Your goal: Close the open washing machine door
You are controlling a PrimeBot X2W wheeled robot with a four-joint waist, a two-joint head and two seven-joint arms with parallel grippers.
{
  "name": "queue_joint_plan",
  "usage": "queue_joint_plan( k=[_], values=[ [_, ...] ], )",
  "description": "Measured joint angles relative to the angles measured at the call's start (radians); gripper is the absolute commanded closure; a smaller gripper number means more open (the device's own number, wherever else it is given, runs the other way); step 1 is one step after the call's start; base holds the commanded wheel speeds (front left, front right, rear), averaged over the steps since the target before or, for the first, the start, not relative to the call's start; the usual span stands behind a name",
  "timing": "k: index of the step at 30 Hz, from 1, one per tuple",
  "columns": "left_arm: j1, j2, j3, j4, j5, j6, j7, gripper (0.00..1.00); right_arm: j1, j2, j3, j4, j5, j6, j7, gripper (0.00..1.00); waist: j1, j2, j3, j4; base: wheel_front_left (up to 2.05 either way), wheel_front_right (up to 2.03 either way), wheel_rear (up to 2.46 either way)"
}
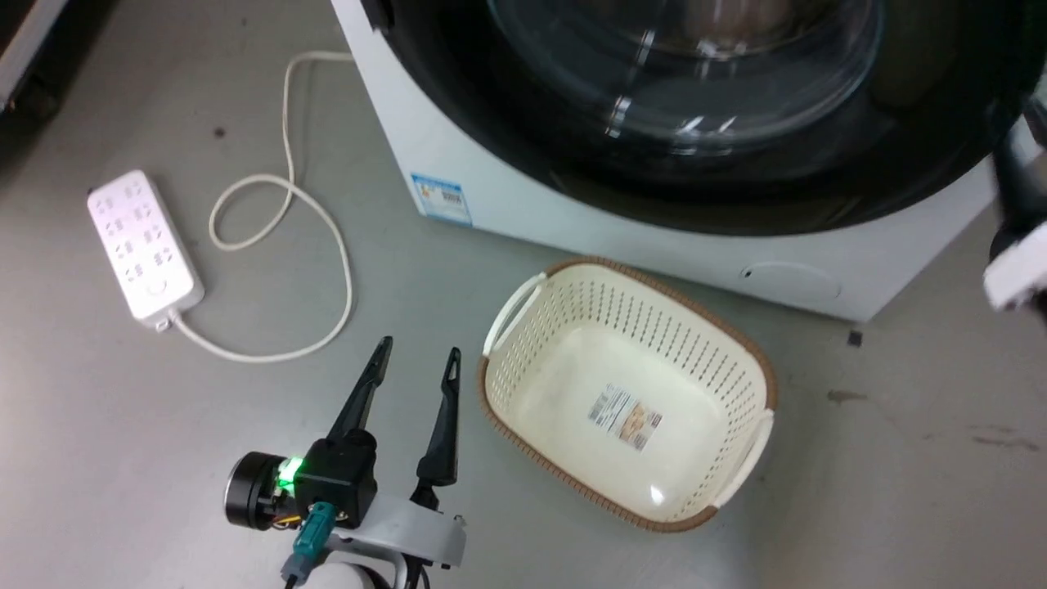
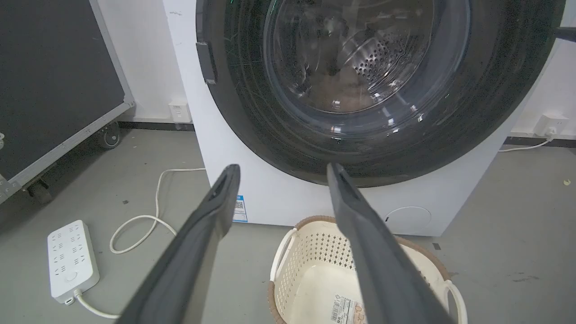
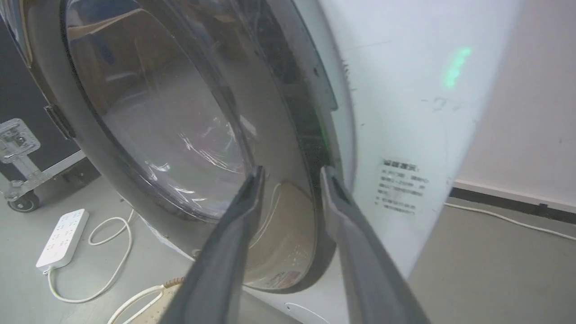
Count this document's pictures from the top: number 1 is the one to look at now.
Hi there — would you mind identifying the dark furniture with white edge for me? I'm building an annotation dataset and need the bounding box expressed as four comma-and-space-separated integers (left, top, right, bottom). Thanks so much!
0, 0, 117, 169

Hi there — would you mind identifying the teal plug black gripper cable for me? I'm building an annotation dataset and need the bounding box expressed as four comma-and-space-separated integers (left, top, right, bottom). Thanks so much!
281, 501, 338, 589

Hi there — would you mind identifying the cream power strip cable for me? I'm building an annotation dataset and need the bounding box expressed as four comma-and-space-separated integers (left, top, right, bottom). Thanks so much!
172, 51, 356, 363

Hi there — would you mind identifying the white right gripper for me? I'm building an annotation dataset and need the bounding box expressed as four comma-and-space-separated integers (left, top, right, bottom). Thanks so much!
982, 110, 1047, 313

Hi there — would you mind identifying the white washing machine body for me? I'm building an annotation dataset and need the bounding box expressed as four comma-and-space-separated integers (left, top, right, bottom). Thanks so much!
330, 0, 1047, 322

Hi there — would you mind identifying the cream perforated laundry basket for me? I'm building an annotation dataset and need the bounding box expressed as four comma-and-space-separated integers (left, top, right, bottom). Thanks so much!
478, 256, 780, 534

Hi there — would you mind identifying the white power strip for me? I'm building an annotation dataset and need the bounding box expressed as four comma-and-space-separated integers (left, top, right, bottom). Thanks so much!
87, 169, 205, 333

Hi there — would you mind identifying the paper barcode label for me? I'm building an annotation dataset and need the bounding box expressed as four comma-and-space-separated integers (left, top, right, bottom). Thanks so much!
587, 384, 664, 452

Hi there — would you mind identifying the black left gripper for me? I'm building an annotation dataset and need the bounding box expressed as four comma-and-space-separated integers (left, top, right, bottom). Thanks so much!
224, 335, 463, 533

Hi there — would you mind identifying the black glass washing machine door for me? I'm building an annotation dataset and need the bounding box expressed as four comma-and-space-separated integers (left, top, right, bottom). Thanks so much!
364, 0, 1047, 239

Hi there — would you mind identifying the blue energy label sticker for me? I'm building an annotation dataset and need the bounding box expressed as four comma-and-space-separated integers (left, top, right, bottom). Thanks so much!
411, 173, 474, 227

